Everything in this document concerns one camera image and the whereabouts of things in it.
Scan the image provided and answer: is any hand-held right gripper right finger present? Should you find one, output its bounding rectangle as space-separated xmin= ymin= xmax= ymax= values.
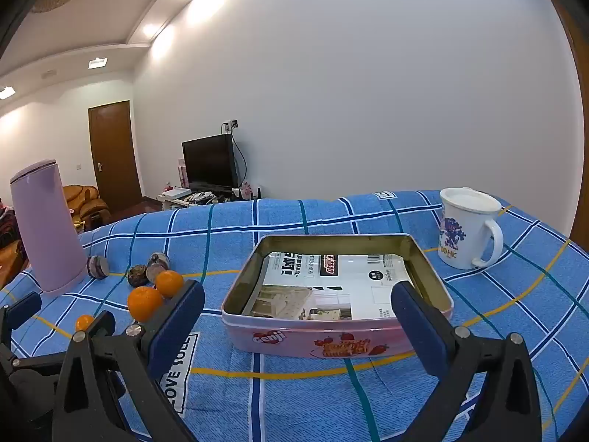
xmin=390 ymin=281 xmax=544 ymax=442

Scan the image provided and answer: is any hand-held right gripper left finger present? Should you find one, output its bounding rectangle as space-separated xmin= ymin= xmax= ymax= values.
xmin=53 ymin=280 xmax=206 ymax=442

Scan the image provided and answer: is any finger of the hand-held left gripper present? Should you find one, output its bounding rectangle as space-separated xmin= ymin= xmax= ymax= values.
xmin=0 ymin=291 xmax=43 ymax=346

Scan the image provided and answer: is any large orange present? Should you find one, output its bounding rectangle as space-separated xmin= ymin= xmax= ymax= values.
xmin=127 ymin=287 xmax=165 ymax=322

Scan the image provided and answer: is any medium orange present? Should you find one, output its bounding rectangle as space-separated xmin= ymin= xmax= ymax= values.
xmin=155 ymin=270 xmax=185 ymax=298

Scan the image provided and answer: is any dark brown wrinkled fruit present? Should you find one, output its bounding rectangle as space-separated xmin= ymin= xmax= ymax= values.
xmin=87 ymin=255 xmax=111 ymax=279
xmin=128 ymin=264 xmax=149 ymax=289
xmin=146 ymin=252 xmax=171 ymax=273

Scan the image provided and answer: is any pink tin box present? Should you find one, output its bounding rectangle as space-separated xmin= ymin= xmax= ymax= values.
xmin=221 ymin=234 xmax=455 ymax=359

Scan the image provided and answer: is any orange sofa with floral cloth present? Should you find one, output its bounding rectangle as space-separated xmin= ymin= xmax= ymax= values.
xmin=0 ymin=198 xmax=28 ymax=286

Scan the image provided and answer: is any printed paper leaflet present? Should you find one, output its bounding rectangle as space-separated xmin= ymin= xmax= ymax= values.
xmin=242 ymin=251 xmax=417 ymax=321

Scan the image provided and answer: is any purple thermos bottle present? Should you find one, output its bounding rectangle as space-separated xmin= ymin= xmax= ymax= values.
xmin=10 ymin=159 xmax=89 ymax=294

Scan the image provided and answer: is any white mug with blue print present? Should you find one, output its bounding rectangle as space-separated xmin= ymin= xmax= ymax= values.
xmin=434 ymin=187 xmax=504 ymax=270

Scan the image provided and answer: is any orange leather sofa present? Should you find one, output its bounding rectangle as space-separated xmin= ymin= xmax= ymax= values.
xmin=61 ymin=185 xmax=112 ymax=231

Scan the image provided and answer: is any television stand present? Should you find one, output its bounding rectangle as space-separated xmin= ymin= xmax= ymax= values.
xmin=155 ymin=187 xmax=263 ymax=213

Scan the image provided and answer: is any blue plaid blanket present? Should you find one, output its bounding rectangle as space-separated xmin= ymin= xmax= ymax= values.
xmin=0 ymin=190 xmax=589 ymax=442

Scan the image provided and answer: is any black television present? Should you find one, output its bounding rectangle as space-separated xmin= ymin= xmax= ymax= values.
xmin=181 ymin=134 xmax=239 ymax=189

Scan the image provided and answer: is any brown wooden door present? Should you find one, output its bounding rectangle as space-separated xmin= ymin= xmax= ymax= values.
xmin=88 ymin=100 xmax=143 ymax=213

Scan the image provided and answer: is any black power cable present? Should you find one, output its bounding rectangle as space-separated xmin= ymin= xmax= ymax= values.
xmin=230 ymin=129 xmax=247 ymax=189

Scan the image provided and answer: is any wooden door frame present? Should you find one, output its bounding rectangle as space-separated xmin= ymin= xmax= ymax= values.
xmin=550 ymin=0 xmax=589 ymax=249

